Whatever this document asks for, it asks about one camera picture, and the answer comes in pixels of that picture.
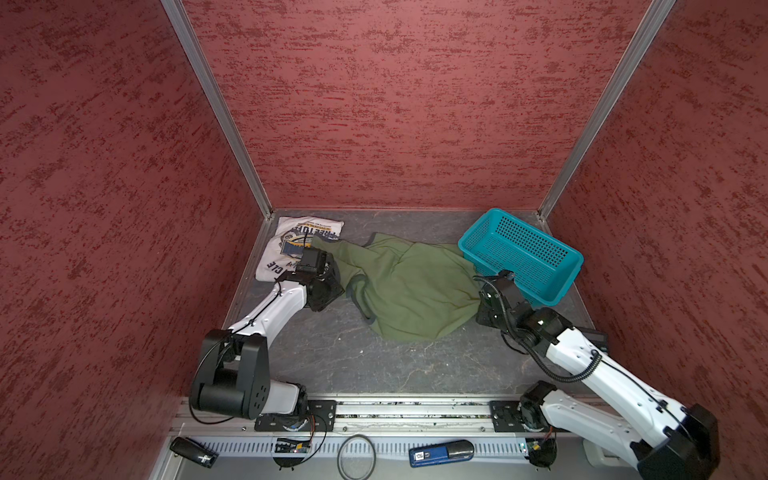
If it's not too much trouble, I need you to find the white tank top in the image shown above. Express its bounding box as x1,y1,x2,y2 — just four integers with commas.
254,216,344,282

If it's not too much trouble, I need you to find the green tank top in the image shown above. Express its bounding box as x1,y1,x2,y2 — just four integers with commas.
312,232,480,342

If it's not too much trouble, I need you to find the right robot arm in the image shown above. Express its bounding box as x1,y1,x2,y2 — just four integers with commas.
474,271,721,479

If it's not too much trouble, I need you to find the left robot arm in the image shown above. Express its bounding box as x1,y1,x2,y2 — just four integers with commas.
188,267,343,420

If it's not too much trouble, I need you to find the teal plastic basket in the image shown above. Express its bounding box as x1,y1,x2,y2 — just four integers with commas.
458,208,584,307

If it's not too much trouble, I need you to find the black calculator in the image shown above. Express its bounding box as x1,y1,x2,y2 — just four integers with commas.
578,327,609,354

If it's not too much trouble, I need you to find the blue black device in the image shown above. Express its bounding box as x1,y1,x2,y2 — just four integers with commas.
408,440,475,468

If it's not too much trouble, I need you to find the right circuit board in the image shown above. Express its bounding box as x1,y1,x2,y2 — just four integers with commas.
526,438,558,470

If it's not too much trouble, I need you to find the circuit board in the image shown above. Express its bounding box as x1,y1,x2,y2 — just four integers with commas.
272,438,313,470
526,438,558,470

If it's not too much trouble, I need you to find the left circuit board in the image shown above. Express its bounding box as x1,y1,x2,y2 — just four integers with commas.
272,438,313,470

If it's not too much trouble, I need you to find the black box device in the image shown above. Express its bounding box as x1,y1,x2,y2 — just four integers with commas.
169,436,219,469

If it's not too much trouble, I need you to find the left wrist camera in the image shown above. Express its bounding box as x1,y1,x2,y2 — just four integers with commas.
295,248,327,276

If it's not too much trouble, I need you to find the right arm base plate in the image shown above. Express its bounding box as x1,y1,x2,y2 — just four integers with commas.
489,400,546,433

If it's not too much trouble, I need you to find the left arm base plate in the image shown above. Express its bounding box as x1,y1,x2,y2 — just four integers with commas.
254,400,337,434

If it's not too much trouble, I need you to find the aluminium rail frame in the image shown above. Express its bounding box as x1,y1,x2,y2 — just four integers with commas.
150,395,639,479

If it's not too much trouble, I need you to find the black cable loop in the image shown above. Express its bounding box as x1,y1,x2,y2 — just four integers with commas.
335,434,377,480

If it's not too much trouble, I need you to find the left corner aluminium post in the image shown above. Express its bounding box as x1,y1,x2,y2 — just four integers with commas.
161,0,274,220

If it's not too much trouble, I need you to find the corner aluminium post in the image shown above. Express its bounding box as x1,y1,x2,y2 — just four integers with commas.
161,0,274,220
538,0,676,224

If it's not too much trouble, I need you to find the right corner aluminium post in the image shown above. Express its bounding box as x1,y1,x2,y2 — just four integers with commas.
538,0,676,224

